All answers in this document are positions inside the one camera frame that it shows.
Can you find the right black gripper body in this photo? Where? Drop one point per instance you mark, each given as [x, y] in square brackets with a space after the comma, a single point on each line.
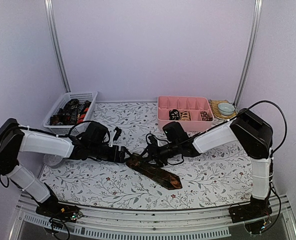
[161, 156]

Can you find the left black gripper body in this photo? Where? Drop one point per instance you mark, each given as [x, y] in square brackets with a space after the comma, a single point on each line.
[113, 156]

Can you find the brown green patterned tie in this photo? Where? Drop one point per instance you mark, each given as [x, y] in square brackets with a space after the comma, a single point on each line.
[160, 176]

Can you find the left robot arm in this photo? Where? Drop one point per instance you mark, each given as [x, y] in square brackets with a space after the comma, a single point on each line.
[94, 143]

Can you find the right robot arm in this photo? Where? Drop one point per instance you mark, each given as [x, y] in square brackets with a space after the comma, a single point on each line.
[254, 135]

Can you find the pile of dark ties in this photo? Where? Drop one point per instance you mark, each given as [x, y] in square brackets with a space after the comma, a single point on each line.
[72, 113]

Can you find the black white rolled tie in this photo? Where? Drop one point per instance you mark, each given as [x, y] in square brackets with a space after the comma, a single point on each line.
[174, 115]

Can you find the yellow patterned rolled tie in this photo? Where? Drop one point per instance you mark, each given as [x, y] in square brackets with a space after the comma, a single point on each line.
[185, 116]

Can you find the pink divided organizer box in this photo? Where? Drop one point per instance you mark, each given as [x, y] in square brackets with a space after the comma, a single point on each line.
[193, 113]

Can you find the dark red rolled tie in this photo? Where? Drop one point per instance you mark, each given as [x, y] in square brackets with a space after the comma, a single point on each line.
[205, 116]

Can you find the white plastic mesh basket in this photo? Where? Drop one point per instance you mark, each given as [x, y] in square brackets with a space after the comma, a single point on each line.
[60, 103]

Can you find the grey speckled bowl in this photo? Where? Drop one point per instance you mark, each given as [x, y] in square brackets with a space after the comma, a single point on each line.
[52, 160]

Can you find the floral patterned table mat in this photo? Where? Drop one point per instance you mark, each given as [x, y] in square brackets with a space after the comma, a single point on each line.
[223, 175]

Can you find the light blue ceramic bowl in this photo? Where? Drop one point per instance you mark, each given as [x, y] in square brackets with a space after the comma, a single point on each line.
[226, 109]

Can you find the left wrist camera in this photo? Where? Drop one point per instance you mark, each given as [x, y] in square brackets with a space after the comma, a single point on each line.
[114, 135]

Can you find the front aluminium rail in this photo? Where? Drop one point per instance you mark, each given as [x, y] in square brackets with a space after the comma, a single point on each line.
[98, 223]

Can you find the right aluminium frame post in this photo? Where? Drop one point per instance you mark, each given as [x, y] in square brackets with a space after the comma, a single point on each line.
[250, 48]

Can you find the aluminium frame post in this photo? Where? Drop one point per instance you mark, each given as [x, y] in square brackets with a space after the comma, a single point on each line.
[55, 42]
[250, 48]

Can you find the left aluminium frame post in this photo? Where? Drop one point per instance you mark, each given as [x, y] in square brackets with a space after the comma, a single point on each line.
[55, 42]

